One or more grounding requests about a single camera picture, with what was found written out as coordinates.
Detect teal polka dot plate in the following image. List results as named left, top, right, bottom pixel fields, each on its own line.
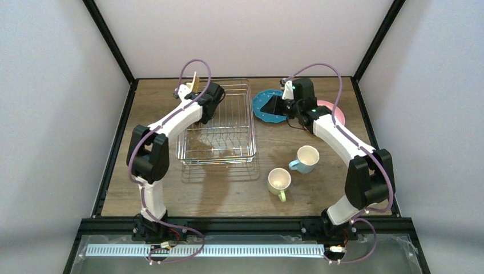
left=252, top=90, right=287, bottom=123

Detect bamboo pattern square plate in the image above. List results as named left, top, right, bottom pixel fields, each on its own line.
left=186, top=71, right=200, bottom=93

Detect pink round plate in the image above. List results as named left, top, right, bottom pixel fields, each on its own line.
left=317, top=100, right=345, bottom=125

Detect metal wire dish rack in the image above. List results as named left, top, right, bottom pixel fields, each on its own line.
left=176, top=78, right=256, bottom=165

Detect light blue mug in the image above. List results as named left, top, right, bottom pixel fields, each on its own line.
left=288, top=146, right=320, bottom=174

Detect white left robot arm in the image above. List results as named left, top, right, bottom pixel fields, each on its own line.
left=127, top=82, right=225, bottom=225

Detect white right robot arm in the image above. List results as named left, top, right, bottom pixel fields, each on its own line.
left=260, top=77, right=394, bottom=226

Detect pale green mug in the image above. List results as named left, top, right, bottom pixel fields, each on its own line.
left=267, top=168, right=292, bottom=203

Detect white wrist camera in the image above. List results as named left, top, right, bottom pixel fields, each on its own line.
left=280, top=78, right=294, bottom=100

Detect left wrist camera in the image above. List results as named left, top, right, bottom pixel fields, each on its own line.
left=173, top=83, right=193, bottom=101

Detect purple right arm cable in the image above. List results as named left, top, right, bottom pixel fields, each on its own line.
left=281, top=63, right=395, bottom=265

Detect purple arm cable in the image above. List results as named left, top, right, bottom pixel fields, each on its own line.
left=281, top=63, right=395, bottom=265
left=127, top=59, right=206, bottom=265

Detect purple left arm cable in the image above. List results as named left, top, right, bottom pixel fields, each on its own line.
left=127, top=59, right=206, bottom=265

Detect black aluminium frame rail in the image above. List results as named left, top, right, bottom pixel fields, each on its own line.
left=63, top=215, right=430, bottom=273

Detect white slotted cable duct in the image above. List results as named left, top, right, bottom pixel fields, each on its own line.
left=80, top=244, right=325, bottom=259

